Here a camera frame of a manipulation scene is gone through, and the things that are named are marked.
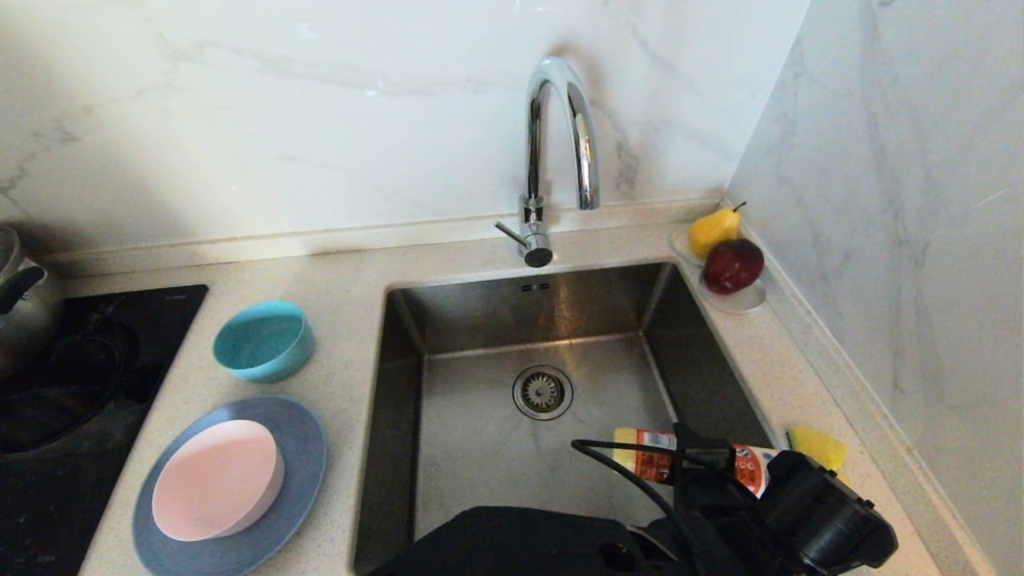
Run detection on yellow orange detergent bottle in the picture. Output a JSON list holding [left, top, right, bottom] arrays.
[[614, 428, 781, 498]]

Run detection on yellow green sponge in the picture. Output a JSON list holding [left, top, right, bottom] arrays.
[[786, 426, 849, 482]]

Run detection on stainless steel sink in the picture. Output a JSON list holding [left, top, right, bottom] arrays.
[[353, 261, 805, 575]]

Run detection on small white dish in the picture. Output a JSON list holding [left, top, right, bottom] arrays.
[[698, 280, 767, 314], [670, 226, 709, 265]]

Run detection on round metal drain strainer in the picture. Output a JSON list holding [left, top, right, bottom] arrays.
[[512, 365, 574, 422]]

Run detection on dark red apple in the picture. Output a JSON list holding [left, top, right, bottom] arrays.
[[702, 238, 765, 295]]

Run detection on yellow pear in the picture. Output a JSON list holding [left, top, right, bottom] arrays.
[[686, 202, 746, 258]]

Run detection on chrome gooseneck faucet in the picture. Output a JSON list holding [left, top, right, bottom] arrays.
[[494, 56, 601, 268]]

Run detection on blue-grey plate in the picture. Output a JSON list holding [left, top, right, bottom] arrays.
[[132, 396, 329, 576]]

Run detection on teal bowl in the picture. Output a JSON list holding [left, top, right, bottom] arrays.
[[213, 300, 315, 383]]

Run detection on pink bowl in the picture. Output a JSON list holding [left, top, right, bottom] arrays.
[[150, 420, 285, 543]]

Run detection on black induction cooktop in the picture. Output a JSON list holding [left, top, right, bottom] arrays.
[[0, 284, 209, 576]]

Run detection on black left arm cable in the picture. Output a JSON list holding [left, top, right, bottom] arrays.
[[571, 438, 721, 553]]

